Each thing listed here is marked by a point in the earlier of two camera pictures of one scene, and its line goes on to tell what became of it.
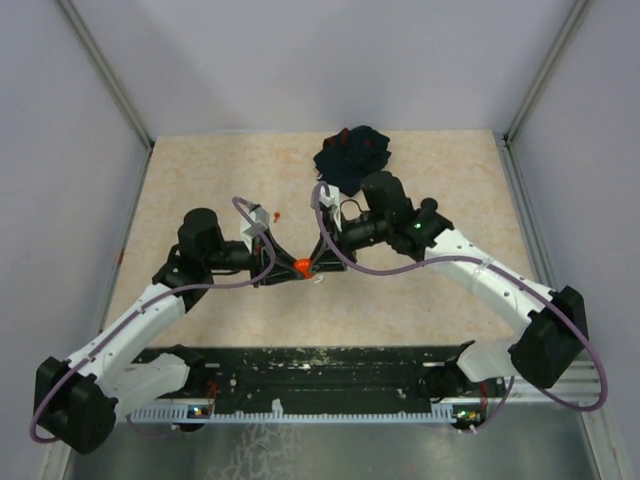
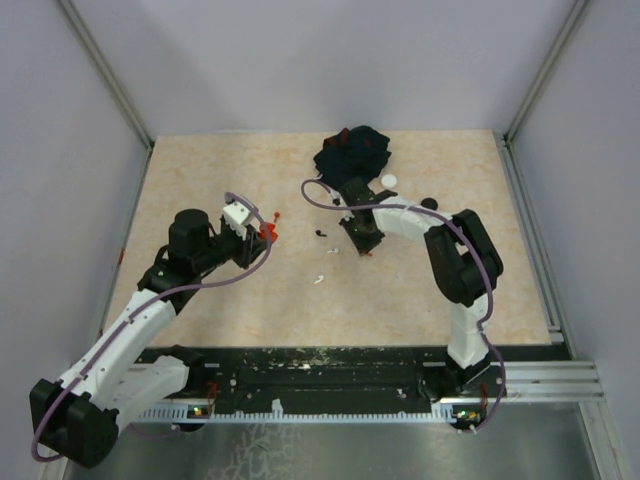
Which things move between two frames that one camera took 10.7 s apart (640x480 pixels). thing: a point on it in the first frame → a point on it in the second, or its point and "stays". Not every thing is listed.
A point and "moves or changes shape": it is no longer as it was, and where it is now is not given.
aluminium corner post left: [87, 37] stays
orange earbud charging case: [304, 265] moves or changes shape
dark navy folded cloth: [347, 155] stays
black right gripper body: [339, 241] → [364, 239]
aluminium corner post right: [507, 143] stays
